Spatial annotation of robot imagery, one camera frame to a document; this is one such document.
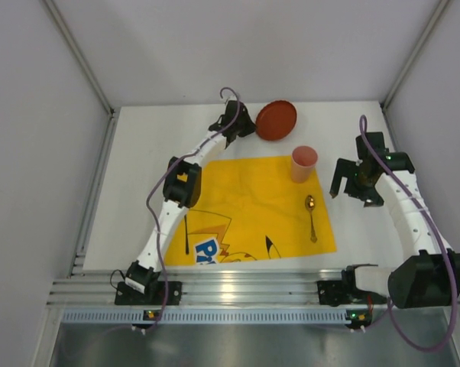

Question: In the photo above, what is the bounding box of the red round plate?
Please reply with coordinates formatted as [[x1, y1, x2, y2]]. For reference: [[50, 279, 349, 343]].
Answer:
[[255, 100, 297, 141]]

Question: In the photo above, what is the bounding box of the pink plastic cup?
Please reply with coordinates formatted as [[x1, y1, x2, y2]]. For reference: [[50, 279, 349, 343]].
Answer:
[[290, 145, 318, 184]]

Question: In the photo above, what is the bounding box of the gold metal spoon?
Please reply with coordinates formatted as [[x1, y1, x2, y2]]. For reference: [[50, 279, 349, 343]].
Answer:
[[304, 195, 317, 243]]

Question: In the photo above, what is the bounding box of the yellow printed cloth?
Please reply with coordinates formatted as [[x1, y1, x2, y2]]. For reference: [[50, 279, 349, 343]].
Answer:
[[164, 156, 336, 266]]

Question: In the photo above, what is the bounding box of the blue plastic fork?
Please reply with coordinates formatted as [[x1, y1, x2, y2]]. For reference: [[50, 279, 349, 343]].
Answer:
[[183, 215, 190, 255]]

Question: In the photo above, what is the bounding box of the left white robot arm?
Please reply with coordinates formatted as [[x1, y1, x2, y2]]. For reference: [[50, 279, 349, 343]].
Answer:
[[125, 99, 256, 295]]

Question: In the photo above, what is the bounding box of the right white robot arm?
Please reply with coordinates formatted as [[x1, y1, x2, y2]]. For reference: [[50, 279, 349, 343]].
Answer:
[[329, 132, 460, 309]]

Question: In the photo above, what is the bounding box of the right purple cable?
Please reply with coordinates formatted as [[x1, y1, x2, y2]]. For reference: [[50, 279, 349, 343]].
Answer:
[[358, 114, 457, 352]]

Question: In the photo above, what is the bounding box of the purple cable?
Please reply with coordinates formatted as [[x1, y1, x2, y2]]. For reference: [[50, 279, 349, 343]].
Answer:
[[144, 87, 241, 333], [358, 114, 457, 352]]

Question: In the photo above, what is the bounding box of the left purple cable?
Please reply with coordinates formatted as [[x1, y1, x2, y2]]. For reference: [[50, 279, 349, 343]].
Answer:
[[144, 87, 241, 333]]

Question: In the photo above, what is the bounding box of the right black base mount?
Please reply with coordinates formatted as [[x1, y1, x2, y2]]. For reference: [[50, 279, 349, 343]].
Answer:
[[316, 280, 387, 307]]

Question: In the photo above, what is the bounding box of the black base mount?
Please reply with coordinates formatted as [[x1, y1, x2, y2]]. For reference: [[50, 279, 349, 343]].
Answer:
[[316, 280, 387, 307], [115, 281, 183, 306]]

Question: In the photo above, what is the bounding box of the right aluminium corner post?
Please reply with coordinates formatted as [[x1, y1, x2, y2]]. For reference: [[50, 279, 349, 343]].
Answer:
[[380, 0, 453, 113]]

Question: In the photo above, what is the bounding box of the aluminium corner post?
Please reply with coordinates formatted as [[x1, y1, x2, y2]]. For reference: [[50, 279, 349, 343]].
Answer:
[[380, 0, 453, 113], [40, 0, 115, 115]]

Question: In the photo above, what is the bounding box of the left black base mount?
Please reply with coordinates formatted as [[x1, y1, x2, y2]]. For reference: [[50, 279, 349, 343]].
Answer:
[[115, 281, 183, 306]]

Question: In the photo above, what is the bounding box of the left aluminium corner post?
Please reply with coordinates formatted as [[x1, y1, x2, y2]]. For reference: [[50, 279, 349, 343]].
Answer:
[[40, 0, 115, 115]]

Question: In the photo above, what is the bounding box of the aluminium mounting rail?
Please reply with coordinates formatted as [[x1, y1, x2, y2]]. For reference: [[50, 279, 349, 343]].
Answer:
[[47, 269, 341, 307]]

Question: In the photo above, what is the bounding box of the perforated grey cable duct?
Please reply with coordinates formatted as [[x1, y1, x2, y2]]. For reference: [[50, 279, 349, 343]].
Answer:
[[61, 308, 368, 325]]

